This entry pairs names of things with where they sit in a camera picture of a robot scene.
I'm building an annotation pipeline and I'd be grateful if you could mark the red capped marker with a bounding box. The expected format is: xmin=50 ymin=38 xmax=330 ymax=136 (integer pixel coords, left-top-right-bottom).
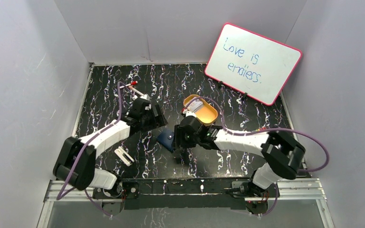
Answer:
xmin=125 ymin=81 xmax=138 ymax=87

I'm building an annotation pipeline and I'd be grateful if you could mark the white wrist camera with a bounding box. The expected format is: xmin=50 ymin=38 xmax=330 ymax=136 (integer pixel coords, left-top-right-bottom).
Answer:
xmin=183 ymin=109 xmax=198 ymax=118
xmin=132 ymin=94 xmax=150 ymax=101

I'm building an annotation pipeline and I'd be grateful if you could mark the silver credit card stack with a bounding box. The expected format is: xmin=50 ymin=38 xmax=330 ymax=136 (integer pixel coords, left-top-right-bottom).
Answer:
xmin=187 ymin=99 xmax=204 ymax=113

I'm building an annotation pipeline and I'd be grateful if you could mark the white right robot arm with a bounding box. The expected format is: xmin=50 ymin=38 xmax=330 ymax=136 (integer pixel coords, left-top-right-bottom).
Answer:
xmin=173 ymin=116 xmax=306 ymax=197

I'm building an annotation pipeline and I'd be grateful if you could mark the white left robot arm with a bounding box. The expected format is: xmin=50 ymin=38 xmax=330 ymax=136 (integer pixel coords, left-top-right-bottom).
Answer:
xmin=53 ymin=98 xmax=167 ymax=198

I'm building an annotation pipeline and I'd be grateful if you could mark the pink framed whiteboard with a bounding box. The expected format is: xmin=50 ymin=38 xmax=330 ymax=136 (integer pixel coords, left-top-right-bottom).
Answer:
xmin=204 ymin=23 xmax=303 ymax=105

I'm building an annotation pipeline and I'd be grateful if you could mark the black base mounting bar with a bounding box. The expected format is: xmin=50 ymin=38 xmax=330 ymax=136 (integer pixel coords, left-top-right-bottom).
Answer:
xmin=93 ymin=178 xmax=280 ymax=212

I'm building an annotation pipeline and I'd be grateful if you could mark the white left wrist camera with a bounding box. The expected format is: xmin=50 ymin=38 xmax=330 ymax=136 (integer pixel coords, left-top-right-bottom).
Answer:
xmin=132 ymin=94 xmax=150 ymax=101

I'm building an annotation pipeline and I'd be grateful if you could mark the orange capped marker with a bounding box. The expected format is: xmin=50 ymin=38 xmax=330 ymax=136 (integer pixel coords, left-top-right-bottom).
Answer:
xmin=129 ymin=86 xmax=145 ymax=96

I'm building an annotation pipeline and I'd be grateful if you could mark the coloured marker pen set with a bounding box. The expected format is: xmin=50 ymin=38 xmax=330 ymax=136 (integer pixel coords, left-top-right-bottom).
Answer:
xmin=254 ymin=127 xmax=267 ymax=132

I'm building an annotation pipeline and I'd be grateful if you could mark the yellow oval tray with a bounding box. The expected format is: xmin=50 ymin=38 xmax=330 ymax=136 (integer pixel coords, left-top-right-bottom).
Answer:
xmin=182 ymin=95 xmax=218 ymax=126

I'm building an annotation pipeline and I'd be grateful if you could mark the blue leather card holder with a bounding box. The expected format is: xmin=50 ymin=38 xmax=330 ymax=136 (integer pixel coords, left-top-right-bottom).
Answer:
xmin=156 ymin=129 xmax=175 ymax=153

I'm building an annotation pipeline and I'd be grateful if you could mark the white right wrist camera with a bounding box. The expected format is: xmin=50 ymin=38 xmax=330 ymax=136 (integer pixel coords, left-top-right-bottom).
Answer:
xmin=183 ymin=109 xmax=198 ymax=118

